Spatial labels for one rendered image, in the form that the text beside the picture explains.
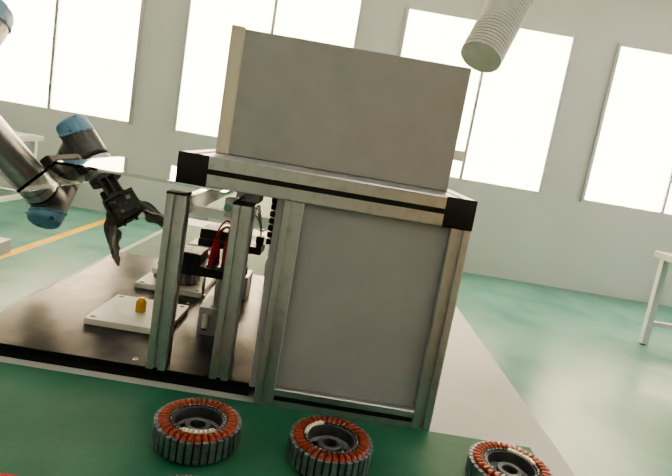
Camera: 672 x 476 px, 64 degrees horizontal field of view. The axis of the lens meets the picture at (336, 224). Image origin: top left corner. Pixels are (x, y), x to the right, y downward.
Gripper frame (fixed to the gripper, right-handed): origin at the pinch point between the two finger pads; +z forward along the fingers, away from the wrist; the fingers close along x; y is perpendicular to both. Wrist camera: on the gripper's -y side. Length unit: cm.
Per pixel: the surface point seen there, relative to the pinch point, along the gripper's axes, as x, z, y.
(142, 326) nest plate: -9.6, 15.5, 28.4
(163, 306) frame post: -5.3, 15.0, 44.6
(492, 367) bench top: 46, 62, 30
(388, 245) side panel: 26, 25, 60
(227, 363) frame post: -2, 28, 45
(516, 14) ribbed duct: 157, -14, -17
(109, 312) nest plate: -13.2, 9.8, 22.9
